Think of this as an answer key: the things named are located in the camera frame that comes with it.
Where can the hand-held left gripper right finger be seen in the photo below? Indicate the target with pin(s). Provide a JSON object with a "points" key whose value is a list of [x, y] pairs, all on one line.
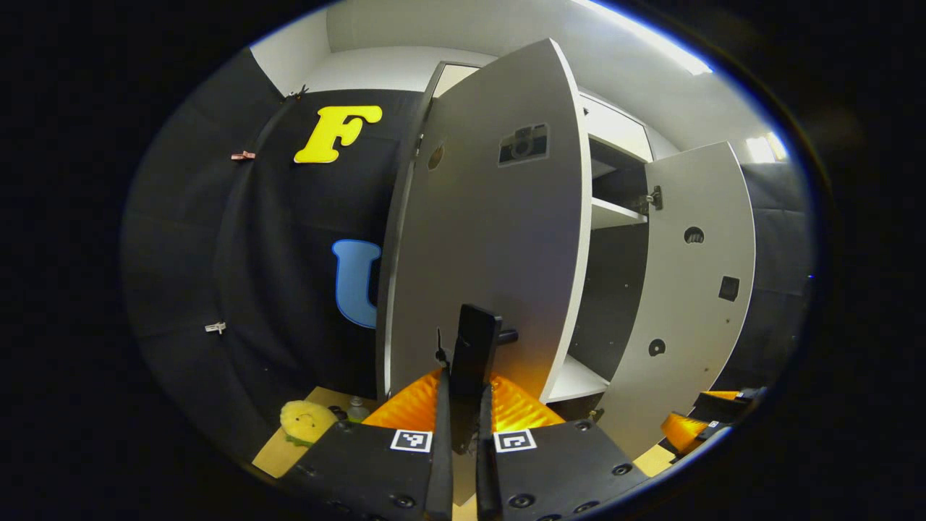
{"points": [[486, 477]]}

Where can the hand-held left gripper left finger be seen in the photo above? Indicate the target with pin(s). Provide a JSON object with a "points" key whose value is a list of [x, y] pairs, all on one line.
{"points": [[441, 470]]}

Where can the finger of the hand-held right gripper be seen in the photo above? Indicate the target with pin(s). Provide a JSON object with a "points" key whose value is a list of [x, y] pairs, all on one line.
{"points": [[731, 405], [684, 433]]}

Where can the headphone-sticker shoe cabinet door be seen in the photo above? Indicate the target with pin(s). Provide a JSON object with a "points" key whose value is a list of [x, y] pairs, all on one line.
{"points": [[687, 325]]}

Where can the white double-door shoe cabinet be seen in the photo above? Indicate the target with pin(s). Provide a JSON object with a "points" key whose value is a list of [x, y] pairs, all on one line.
{"points": [[615, 289]]}

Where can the camera-sticker shoe cabinet door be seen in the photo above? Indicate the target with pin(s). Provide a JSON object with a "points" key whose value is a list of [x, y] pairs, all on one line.
{"points": [[492, 239]]}

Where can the white cabinet shelf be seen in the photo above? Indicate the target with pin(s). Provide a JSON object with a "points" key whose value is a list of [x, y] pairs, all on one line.
{"points": [[579, 380], [615, 213]]}

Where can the metal door hinge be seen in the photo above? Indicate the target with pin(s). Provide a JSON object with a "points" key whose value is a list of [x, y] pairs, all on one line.
{"points": [[653, 199]]}

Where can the small green bottle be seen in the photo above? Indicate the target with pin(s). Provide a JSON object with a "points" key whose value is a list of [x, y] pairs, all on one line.
{"points": [[357, 412]]}

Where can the yellow plush toy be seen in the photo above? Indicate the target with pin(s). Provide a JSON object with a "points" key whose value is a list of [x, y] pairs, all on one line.
{"points": [[307, 421]]}

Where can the small ceiling light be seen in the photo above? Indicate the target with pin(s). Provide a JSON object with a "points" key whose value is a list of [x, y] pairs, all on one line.
{"points": [[765, 148]]}

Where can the white clip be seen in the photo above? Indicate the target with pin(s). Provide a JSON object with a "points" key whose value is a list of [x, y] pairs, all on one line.
{"points": [[215, 328]]}

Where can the black backdrop cloth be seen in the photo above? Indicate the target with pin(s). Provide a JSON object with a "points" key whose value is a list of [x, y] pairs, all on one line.
{"points": [[217, 231]]}

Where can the pink clip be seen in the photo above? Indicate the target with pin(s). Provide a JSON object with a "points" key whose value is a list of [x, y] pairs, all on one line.
{"points": [[243, 155]]}

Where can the black clip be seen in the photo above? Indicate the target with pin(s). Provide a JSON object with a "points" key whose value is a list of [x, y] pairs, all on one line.
{"points": [[296, 92]]}

